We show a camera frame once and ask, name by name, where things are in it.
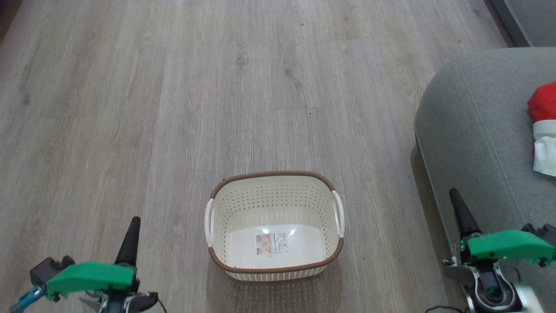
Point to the cream perforated laundry basket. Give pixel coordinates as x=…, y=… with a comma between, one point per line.
x=273, y=217

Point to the red and white garment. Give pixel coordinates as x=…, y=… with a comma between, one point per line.
x=545, y=104

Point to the printed basket label sticker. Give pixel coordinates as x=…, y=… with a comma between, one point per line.
x=272, y=244

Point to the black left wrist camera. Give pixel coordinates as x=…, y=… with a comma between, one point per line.
x=47, y=268

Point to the grey furniture panel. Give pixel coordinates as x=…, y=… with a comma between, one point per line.
x=527, y=19

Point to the grey fabric sofa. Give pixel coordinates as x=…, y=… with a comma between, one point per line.
x=473, y=130

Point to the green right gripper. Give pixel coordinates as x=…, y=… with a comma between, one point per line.
x=508, y=245

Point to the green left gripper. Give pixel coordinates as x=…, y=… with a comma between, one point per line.
x=91, y=276

